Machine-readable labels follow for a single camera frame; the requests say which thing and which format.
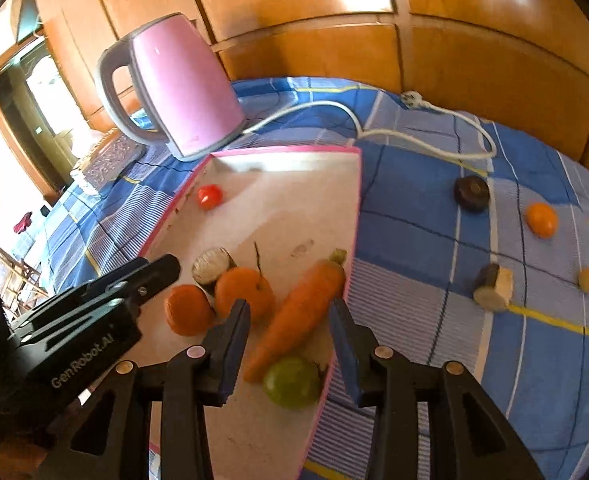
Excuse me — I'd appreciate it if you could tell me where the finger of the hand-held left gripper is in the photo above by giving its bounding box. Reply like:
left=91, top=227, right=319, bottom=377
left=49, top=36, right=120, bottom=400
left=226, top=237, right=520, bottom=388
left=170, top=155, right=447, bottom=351
left=82, top=258, right=150, bottom=299
left=124, top=254, right=181, bottom=309

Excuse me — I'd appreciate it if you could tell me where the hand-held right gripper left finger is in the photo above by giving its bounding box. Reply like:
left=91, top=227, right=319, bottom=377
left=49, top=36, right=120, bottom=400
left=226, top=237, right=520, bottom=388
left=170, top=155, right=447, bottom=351
left=34, top=299, right=252, bottom=480

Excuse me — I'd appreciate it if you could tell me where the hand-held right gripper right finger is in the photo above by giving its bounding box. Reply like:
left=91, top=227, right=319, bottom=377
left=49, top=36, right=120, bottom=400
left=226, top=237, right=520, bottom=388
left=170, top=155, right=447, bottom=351
left=329, top=298, right=545, bottom=480

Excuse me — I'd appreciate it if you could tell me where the orange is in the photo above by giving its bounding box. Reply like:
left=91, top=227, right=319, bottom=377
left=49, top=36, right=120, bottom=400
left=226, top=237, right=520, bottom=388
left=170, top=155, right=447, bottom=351
left=215, top=266, right=275, bottom=324
left=165, top=284, right=215, bottom=337

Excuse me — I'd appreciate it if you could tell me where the eggplant piece with pale cut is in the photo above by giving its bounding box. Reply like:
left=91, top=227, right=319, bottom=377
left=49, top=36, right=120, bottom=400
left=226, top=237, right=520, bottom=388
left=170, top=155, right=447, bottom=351
left=192, top=246, right=238, bottom=297
left=473, top=262, right=515, bottom=313

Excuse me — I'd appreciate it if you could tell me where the green tomato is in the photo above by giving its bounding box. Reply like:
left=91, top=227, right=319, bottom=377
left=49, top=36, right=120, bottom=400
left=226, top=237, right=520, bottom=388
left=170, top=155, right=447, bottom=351
left=262, top=356, right=325, bottom=409

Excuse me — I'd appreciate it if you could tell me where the carrot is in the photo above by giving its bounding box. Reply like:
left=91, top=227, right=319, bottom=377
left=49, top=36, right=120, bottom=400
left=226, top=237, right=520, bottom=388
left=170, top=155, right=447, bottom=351
left=243, top=249, right=348, bottom=385

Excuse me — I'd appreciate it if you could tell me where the red tomato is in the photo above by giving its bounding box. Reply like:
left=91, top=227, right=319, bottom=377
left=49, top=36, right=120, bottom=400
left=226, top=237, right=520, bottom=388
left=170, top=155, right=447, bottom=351
left=197, top=184, right=224, bottom=211

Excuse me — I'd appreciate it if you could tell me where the pink tray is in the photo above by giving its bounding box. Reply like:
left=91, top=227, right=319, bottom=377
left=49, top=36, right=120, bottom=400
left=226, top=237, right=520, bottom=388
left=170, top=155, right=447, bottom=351
left=137, top=145, right=364, bottom=480

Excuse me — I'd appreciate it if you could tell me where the wooden chair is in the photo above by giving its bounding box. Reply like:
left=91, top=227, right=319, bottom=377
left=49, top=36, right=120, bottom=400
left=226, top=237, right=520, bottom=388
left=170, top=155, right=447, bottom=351
left=0, top=244, right=42, bottom=308

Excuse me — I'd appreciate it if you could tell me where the silver patterned tissue box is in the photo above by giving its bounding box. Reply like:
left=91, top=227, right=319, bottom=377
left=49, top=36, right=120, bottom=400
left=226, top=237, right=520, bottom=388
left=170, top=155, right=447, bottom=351
left=69, top=130, right=148, bottom=196

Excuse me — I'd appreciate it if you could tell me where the pink electric kettle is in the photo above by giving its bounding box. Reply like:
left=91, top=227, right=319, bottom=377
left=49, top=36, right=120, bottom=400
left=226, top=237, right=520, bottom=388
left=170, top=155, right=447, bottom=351
left=97, top=12, right=248, bottom=162

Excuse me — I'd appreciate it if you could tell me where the dark round eggplant piece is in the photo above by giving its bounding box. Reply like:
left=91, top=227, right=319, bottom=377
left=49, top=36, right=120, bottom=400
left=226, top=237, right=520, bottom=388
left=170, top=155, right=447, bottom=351
left=453, top=175, right=490, bottom=213

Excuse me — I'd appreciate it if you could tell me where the small orange tomato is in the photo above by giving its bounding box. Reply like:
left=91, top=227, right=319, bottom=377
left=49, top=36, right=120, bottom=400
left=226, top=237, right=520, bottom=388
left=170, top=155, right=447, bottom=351
left=525, top=202, right=559, bottom=239

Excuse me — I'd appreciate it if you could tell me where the wooden wardrobe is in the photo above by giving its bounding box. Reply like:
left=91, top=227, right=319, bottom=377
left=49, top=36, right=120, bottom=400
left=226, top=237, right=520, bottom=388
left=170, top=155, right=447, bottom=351
left=29, top=0, right=589, bottom=186

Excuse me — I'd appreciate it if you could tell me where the wooden door frame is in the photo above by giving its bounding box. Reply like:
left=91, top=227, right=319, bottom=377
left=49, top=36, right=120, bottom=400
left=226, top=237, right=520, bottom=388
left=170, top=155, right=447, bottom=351
left=0, top=35, right=90, bottom=198

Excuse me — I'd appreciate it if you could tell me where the white power cord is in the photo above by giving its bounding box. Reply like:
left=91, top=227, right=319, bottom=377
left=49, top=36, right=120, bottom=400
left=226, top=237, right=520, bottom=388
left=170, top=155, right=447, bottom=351
left=242, top=91, right=498, bottom=177

